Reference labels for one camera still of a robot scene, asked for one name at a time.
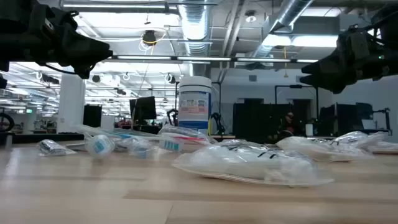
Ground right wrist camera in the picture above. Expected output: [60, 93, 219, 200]
[340, 26, 371, 63]

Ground rectangular ceiling light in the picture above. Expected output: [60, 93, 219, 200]
[262, 33, 340, 48]

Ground white building pillar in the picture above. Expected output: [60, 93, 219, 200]
[57, 73, 86, 134]

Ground black desk monitor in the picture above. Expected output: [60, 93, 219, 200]
[336, 103, 358, 134]
[319, 105, 336, 134]

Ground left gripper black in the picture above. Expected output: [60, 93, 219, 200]
[30, 18, 113, 80]

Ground red toothbrush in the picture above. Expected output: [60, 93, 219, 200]
[157, 123, 218, 146]

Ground black monitor on stand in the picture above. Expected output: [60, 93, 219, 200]
[129, 96, 157, 121]

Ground small silver metal part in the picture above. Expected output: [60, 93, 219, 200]
[36, 139, 77, 157]

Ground black background rig frame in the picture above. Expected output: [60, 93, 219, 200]
[274, 83, 320, 127]

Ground black ceiling cable reel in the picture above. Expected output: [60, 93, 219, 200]
[138, 28, 169, 52]

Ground white wipes canister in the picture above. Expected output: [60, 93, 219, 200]
[177, 75, 213, 135]

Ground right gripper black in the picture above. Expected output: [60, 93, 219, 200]
[300, 46, 393, 94]

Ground person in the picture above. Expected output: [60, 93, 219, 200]
[277, 111, 303, 138]

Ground black cabinet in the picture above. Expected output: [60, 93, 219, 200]
[83, 104, 103, 128]

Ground black table frame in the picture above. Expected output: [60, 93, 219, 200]
[0, 132, 335, 147]

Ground black bar with light strips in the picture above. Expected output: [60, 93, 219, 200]
[101, 54, 320, 65]

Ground black partition panels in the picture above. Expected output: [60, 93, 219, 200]
[233, 98, 318, 139]

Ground smooth silver air duct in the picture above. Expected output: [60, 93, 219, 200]
[248, 0, 315, 60]

